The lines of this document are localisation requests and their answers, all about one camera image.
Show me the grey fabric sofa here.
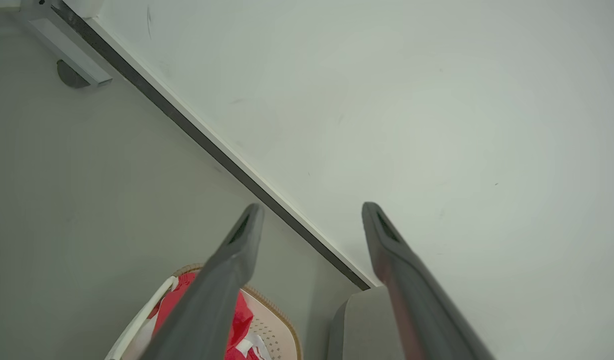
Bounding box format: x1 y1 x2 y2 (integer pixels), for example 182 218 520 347
327 285 407 360

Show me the grey table leg frame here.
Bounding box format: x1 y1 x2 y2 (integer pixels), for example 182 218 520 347
17 0 113 88

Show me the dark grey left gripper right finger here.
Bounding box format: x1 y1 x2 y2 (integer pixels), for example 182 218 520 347
362 201 496 360

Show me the white perforated laundry basket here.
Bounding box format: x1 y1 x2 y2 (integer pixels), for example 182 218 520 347
105 264 304 360

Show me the dark baseboard strip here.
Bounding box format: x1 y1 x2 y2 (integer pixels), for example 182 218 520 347
49 0 379 292

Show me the red and white garment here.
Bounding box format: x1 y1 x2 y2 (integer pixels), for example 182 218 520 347
137 271 273 360

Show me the grey round door stop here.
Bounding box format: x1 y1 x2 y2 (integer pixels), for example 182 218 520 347
56 60 90 90

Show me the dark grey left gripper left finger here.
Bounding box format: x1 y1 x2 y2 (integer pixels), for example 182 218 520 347
139 202 265 360

